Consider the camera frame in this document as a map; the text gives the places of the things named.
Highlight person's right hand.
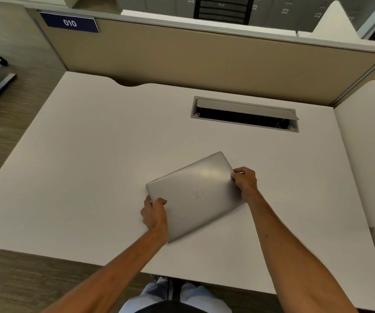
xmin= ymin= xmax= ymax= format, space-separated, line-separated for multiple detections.
xmin=231 ymin=167 xmax=260 ymax=203

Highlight person's left hand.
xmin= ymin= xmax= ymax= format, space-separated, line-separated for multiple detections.
xmin=141 ymin=195 xmax=170 ymax=245

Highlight silver laptop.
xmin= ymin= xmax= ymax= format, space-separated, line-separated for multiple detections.
xmin=145 ymin=151 xmax=247 ymax=244

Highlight person's right forearm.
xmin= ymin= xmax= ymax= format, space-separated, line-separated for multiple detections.
xmin=242 ymin=189 xmax=359 ymax=313

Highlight person's left forearm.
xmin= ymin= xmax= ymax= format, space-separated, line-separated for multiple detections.
xmin=42 ymin=229 xmax=170 ymax=313

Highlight person's light blue jeans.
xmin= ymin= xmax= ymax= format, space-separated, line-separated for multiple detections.
xmin=119 ymin=277 xmax=233 ymax=313

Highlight person's dark shirt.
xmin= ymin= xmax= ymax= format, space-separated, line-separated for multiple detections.
xmin=135 ymin=301 xmax=207 ymax=313

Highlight beige desk partition panel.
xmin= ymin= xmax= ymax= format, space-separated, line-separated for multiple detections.
xmin=25 ymin=8 xmax=375 ymax=108

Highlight black office chair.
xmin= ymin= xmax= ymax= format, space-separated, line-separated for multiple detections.
xmin=193 ymin=0 xmax=255 ymax=26

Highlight grey filing cabinets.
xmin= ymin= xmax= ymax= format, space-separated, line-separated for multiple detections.
xmin=114 ymin=0 xmax=375 ymax=33

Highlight blue desk number sign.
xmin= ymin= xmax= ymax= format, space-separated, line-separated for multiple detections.
xmin=39 ymin=11 xmax=100 ymax=34

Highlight grey desk cable tray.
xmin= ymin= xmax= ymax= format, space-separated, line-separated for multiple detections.
xmin=190 ymin=96 xmax=300 ymax=133

